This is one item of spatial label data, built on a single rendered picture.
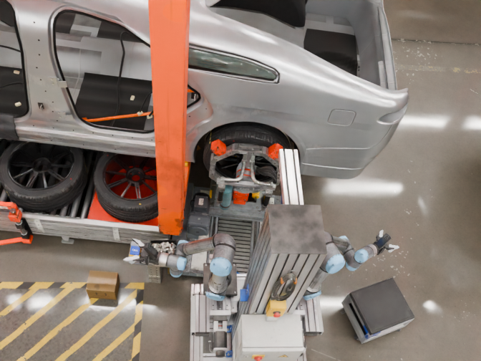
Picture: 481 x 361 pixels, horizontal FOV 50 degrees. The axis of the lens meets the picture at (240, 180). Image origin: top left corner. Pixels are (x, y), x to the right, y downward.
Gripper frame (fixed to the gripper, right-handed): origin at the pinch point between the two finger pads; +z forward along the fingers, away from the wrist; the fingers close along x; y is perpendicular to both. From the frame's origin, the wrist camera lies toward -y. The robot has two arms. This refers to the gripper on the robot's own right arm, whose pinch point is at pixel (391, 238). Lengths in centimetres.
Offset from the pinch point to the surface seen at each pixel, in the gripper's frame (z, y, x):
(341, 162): 27, 4, -69
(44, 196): -136, 109, -189
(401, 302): 45, 68, 29
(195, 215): -46, 89, -117
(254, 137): -31, 2, -110
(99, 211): -97, 120, -169
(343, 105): -6, -49, -77
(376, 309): 26, 75, 21
